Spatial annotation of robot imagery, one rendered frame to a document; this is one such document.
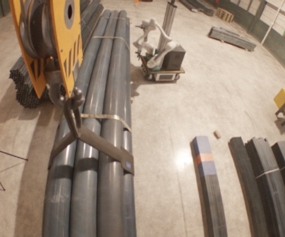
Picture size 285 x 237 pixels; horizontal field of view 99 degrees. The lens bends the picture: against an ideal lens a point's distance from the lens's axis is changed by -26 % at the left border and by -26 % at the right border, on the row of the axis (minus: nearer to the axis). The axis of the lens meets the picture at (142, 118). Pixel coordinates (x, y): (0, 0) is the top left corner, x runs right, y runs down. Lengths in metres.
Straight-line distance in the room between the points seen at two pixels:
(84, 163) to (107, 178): 0.17
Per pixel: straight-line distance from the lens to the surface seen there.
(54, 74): 0.53
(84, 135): 0.83
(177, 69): 3.84
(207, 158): 2.80
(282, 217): 3.31
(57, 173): 1.03
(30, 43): 0.43
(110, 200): 0.94
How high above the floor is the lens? 2.38
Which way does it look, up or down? 52 degrees down
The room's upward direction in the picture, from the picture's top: 13 degrees clockwise
